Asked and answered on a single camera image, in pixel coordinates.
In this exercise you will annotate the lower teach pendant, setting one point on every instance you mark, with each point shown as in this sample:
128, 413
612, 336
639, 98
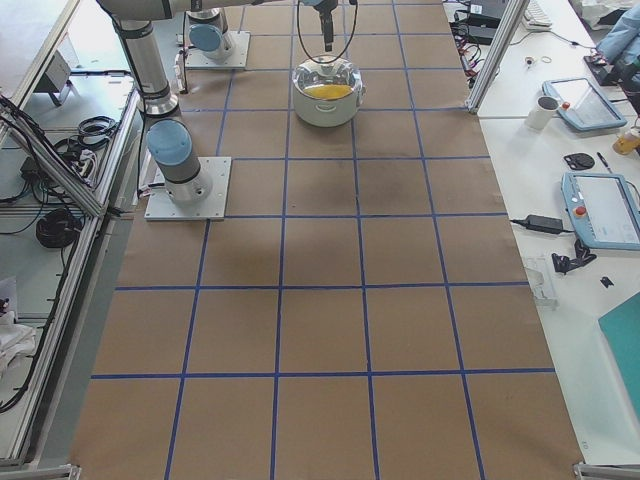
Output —
601, 210

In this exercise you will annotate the yellow corn cob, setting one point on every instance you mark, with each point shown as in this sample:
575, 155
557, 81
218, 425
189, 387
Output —
328, 91

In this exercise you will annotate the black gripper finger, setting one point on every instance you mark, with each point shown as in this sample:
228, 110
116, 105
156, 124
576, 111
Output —
327, 30

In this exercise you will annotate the black power brick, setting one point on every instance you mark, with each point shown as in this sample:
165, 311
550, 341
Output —
543, 224

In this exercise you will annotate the teach pendant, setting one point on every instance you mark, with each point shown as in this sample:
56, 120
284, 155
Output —
601, 210
583, 105

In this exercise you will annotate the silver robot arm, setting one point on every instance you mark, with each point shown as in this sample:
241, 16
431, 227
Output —
168, 139
215, 18

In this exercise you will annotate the black pen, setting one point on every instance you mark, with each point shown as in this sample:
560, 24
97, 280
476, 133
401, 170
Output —
604, 162

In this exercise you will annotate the clear plastic box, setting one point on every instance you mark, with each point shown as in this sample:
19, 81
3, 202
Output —
540, 280

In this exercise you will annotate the white mug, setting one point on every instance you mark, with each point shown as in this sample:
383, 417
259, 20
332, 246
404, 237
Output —
543, 111

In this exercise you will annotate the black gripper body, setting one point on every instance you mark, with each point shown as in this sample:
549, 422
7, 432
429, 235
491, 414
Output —
325, 20

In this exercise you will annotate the teal board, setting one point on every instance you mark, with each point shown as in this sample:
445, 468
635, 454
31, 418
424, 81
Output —
620, 327

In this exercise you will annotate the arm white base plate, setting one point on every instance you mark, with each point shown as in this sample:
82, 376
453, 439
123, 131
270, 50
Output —
210, 49
204, 197

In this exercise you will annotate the aluminium frame post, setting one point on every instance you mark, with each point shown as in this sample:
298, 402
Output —
511, 19

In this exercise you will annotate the upper teach pendant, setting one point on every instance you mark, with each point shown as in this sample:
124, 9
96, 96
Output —
583, 105

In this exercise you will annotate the pale green electric pot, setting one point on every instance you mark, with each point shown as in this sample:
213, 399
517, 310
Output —
324, 70

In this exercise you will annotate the yellow drink cup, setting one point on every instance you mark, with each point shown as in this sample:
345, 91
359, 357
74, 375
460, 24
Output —
627, 141

